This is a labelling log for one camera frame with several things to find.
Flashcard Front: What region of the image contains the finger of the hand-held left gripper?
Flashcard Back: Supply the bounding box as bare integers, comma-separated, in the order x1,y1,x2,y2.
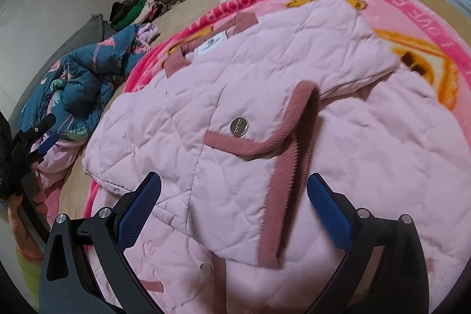
18,113,57,143
27,134,60,164

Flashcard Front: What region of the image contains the person's left hand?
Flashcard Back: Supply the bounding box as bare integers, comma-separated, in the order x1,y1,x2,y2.
7,185,49,260

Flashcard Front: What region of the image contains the pink quilted jacket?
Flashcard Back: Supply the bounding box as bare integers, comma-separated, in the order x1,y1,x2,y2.
82,1,471,314

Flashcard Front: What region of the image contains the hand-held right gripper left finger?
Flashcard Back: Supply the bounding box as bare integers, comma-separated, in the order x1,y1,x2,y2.
39,172,162,314

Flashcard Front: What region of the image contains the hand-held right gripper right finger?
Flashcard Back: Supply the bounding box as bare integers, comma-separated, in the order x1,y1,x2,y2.
306,172,429,314

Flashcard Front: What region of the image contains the pile of clothes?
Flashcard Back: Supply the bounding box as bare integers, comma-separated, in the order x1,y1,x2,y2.
110,0,192,31

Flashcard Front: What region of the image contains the person's left forearm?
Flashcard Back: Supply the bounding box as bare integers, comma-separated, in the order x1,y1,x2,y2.
15,246,48,303

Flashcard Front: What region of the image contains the blue floral duvet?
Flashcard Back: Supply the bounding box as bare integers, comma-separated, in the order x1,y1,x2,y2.
16,23,159,190

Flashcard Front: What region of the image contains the pink printed blanket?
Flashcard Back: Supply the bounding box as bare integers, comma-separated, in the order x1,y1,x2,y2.
83,0,471,226

